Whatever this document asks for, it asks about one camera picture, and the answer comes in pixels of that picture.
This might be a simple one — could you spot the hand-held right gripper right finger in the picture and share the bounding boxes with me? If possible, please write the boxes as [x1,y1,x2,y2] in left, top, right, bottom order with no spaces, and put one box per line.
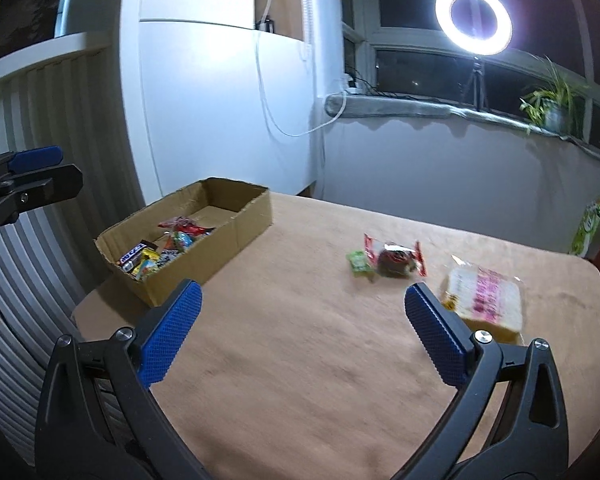
[390,282,571,480]

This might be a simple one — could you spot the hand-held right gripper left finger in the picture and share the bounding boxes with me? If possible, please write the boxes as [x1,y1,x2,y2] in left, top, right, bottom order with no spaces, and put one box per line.
[35,279,216,480]

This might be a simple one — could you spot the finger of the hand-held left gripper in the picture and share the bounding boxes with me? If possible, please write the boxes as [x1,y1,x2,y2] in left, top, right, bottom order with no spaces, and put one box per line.
[0,146,64,186]
[0,163,84,253]

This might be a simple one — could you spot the sliced bread package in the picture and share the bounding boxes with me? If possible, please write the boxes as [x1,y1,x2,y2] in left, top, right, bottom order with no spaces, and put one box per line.
[440,255,526,346]

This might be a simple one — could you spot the yellow snack packet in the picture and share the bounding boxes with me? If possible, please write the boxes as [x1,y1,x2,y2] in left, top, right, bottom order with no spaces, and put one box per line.
[135,253,161,281]

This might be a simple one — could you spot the brown cardboard box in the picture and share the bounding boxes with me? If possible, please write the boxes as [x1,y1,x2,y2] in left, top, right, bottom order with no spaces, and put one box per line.
[94,176,272,309]

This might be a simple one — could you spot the teal snack packet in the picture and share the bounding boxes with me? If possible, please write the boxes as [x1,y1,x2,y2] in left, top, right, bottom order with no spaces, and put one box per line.
[162,231,196,254]

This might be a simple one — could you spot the chocolate cake red wrapper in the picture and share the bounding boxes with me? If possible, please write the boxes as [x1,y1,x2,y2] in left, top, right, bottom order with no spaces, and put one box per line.
[363,233,427,280]

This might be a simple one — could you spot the dark red snack packet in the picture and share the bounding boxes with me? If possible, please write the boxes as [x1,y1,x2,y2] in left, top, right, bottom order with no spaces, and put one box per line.
[157,215,216,236]

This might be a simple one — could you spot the small green candy packet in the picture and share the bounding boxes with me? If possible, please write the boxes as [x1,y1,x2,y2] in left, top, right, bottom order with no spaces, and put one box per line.
[346,250,374,279]

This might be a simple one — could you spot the white ribbed radiator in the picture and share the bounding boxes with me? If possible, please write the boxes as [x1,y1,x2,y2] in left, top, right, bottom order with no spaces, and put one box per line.
[0,45,147,467]

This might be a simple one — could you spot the white cabinet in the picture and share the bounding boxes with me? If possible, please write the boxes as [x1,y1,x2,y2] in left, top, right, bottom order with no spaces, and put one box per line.
[120,0,317,207]

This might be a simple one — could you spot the green printed package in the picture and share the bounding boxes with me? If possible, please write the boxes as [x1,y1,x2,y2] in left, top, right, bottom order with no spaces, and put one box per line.
[570,192,600,259]

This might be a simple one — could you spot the grey window sill padding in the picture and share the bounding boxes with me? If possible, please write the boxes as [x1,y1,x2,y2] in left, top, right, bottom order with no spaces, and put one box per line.
[324,92,600,172]

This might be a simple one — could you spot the potted spider plant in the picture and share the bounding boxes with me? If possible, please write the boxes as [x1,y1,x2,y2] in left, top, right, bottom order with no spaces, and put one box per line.
[519,55,591,139]

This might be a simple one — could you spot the black tripod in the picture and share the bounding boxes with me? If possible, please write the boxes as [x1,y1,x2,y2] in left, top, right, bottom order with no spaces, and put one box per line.
[460,55,491,111]

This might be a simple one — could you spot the white cable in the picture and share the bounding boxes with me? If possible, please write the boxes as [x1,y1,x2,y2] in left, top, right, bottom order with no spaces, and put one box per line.
[255,0,349,137]

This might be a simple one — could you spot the ring light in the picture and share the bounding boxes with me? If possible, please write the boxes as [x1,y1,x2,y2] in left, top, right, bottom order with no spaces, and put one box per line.
[434,0,514,56]

